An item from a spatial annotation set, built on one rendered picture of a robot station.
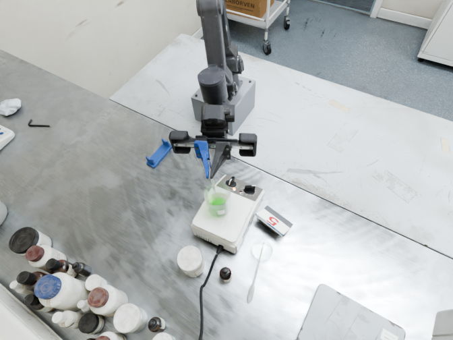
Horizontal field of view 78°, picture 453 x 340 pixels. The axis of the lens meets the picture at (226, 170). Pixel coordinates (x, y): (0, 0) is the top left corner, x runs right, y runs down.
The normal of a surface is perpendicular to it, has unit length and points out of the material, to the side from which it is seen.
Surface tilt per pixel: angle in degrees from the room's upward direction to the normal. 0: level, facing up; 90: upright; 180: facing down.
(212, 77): 4
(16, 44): 90
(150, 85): 0
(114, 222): 0
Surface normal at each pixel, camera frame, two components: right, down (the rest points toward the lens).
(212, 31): -0.09, 0.67
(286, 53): -0.05, -0.54
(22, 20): 0.86, 0.41
